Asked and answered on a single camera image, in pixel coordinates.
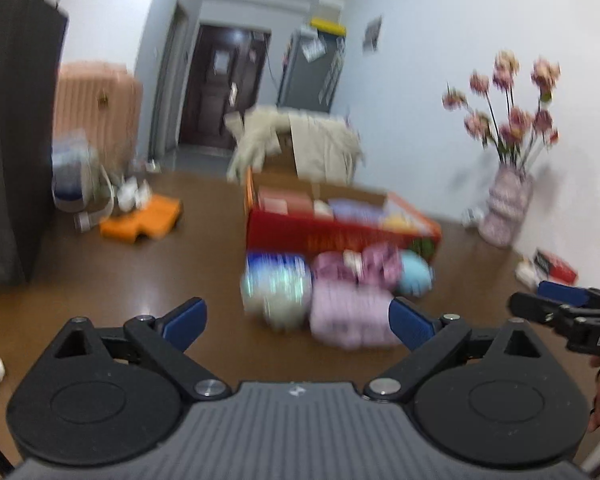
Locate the white power adapter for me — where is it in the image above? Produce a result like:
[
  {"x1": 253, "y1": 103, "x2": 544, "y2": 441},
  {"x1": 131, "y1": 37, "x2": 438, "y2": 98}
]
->
[{"x1": 515, "y1": 259, "x2": 541, "y2": 290}]

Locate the yellow white plush hamster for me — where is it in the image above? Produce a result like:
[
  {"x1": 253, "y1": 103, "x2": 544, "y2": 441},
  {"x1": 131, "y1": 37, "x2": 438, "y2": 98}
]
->
[{"x1": 380, "y1": 214, "x2": 420, "y2": 234}]

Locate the black paper shopping bag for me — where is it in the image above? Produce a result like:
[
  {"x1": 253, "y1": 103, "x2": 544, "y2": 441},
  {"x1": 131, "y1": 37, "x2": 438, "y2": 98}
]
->
[{"x1": 0, "y1": 0, "x2": 68, "y2": 286}]

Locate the light blue plush toy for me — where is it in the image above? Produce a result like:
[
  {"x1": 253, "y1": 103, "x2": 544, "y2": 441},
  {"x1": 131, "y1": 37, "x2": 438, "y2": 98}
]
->
[{"x1": 398, "y1": 250, "x2": 434, "y2": 297}]

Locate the blue tissue pack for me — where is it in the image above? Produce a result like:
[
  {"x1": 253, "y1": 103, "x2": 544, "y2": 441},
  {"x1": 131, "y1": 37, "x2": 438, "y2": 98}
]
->
[{"x1": 246, "y1": 252, "x2": 310, "y2": 276}]

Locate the pink hard-shell suitcase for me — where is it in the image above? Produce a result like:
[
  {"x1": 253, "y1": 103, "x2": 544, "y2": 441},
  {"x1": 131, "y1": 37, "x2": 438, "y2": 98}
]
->
[{"x1": 53, "y1": 61, "x2": 143, "y2": 172}]

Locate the clear tissue pack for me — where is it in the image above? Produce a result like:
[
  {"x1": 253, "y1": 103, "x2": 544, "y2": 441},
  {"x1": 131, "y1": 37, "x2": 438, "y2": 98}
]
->
[{"x1": 240, "y1": 269, "x2": 312, "y2": 332}]

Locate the purple folded towel in box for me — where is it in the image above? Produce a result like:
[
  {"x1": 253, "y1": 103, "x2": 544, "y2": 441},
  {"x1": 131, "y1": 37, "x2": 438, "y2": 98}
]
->
[{"x1": 328, "y1": 198, "x2": 386, "y2": 226}]

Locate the red black small box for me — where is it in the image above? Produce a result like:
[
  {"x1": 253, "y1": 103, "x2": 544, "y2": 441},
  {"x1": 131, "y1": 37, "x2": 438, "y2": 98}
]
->
[{"x1": 533, "y1": 249, "x2": 578, "y2": 285}]

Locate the clear bag with white device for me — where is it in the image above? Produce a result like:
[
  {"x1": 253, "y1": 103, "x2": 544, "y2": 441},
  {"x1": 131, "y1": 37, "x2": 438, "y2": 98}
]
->
[{"x1": 52, "y1": 129, "x2": 114, "y2": 222}]

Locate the white small bottle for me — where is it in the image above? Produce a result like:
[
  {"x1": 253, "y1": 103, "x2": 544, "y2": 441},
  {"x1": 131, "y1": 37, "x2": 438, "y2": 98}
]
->
[{"x1": 117, "y1": 177, "x2": 152, "y2": 214}]

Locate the red orange cardboard box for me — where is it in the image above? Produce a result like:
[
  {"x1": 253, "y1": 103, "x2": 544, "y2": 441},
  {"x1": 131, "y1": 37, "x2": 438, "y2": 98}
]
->
[{"x1": 245, "y1": 171, "x2": 442, "y2": 261}]

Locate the beige coat on chair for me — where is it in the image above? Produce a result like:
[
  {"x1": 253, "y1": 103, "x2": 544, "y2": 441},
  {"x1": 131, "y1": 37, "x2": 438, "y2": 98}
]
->
[{"x1": 223, "y1": 106, "x2": 364, "y2": 184}]

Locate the pink textured flower vase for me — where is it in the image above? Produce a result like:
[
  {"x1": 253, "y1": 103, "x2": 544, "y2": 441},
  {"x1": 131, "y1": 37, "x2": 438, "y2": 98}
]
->
[{"x1": 478, "y1": 165, "x2": 533, "y2": 248}]

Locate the dried pink rose bouquet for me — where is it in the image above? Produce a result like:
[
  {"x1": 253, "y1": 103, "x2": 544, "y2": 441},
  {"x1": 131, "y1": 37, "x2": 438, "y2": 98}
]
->
[{"x1": 441, "y1": 50, "x2": 562, "y2": 174}]

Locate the white small jar by vase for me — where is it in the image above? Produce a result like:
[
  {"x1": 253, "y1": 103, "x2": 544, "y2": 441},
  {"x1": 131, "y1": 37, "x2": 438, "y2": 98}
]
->
[{"x1": 462, "y1": 207, "x2": 486, "y2": 229}]

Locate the orange fabric wrap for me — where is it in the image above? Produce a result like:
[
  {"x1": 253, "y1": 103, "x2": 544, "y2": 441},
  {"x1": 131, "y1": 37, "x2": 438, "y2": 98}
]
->
[{"x1": 99, "y1": 195, "x2": 183, "y2": 244}]

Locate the grey refrigerator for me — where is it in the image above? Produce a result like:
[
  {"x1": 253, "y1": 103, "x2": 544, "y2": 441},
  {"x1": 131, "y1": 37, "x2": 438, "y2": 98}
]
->
[{"x1": 276, "y1": 26, "x2": 346, "y2": 114}]

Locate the yellow box on refrigerator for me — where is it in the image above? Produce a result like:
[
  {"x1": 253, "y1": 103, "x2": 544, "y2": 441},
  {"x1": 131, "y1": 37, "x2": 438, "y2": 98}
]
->
[{"x1": 309, "y1": 18, "x2": 347, "y2": 37}]

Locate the dark brown entrance door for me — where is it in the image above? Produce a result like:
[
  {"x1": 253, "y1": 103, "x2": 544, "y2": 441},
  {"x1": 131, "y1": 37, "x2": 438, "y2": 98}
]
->
[{"x1": 178, "y1": 24, "x2": 271, "y2": 151}]

